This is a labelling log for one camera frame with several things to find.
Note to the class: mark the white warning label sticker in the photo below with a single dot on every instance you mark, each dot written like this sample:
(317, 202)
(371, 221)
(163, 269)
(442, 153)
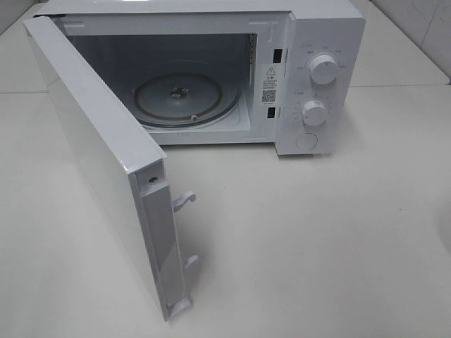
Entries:
(270, 80)

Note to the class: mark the white microwave oven body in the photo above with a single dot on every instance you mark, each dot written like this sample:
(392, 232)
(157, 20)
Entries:
(116, 37)

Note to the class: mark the round white door button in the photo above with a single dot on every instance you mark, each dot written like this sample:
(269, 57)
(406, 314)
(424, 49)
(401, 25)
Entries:
(306, 141)

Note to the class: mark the white microwave knob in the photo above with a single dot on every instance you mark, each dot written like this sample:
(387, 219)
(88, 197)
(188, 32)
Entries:
(314, 113)
(323, 68)

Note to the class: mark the glass microwave turntable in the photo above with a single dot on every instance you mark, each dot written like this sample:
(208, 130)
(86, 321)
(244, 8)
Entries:
(178, 94)

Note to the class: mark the white microwave door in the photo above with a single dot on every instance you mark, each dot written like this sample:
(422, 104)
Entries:
(122, 163)

